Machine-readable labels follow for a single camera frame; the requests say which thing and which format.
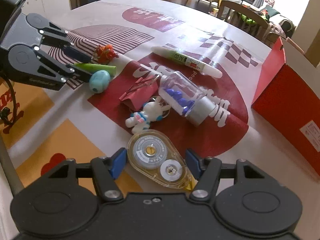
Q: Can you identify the white rabbit figurine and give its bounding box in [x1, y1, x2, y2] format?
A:
[125, 96, 171, 134]

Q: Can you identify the red cardboard shoe box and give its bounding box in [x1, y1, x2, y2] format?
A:
[252, 37, 320, 173]

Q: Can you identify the clear jar with blue pins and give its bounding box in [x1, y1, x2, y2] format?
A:
[158, 71, 217, 126]

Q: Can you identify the green plastic stick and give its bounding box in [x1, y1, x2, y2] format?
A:
[74, 63, 117, 76]

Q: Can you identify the white and green tube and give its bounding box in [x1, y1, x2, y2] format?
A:
[151, 46, 222, 79]

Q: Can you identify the red and white tablecloth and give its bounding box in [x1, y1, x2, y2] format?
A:
[1, 0, 319, 216]

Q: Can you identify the orange red toy figure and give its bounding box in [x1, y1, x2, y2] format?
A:
[93, 44, 119, 65]

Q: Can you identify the light blue egg toy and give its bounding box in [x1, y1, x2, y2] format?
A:
[89, 70, 111, 94]

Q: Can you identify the clear correction tape dispenser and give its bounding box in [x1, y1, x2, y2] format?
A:
[127, 129, 197, 191]

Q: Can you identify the wooden dining chair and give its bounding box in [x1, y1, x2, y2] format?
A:
[217, 0, 269, 41]

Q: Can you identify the red binder clip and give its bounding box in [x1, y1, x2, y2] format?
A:
[119, 75, 160, 112]

